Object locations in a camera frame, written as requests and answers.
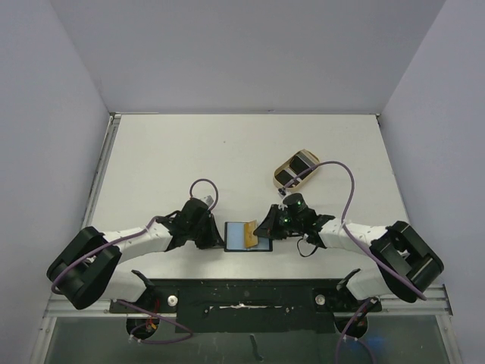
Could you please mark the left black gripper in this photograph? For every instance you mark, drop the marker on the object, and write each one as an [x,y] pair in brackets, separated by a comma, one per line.
[214,239]

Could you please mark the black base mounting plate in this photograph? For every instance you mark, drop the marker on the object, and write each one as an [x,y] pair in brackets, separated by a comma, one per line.
[251,306]

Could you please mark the stack of black cards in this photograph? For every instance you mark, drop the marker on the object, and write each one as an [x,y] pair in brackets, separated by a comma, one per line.
[301,164]

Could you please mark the gold VIP credit card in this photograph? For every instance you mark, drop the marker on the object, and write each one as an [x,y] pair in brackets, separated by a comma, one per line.
[250,239]

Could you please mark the loose black card in tray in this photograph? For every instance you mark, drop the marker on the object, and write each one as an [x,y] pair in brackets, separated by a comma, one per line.
[283,177]

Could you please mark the black leather card holder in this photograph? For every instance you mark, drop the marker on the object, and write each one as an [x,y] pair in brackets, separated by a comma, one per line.
[234,240]

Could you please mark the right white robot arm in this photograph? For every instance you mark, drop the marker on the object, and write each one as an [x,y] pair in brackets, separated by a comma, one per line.
[406,265]

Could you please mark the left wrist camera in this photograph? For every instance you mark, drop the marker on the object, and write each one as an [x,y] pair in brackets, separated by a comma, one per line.
[208,200]

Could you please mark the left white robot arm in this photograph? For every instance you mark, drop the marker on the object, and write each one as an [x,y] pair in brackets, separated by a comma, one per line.
[86,270]

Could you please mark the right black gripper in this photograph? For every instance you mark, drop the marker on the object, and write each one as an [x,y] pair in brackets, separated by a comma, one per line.
[276,222]

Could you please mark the beige wooden tray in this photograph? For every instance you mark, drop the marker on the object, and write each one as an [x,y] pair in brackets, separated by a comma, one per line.
[298,183]

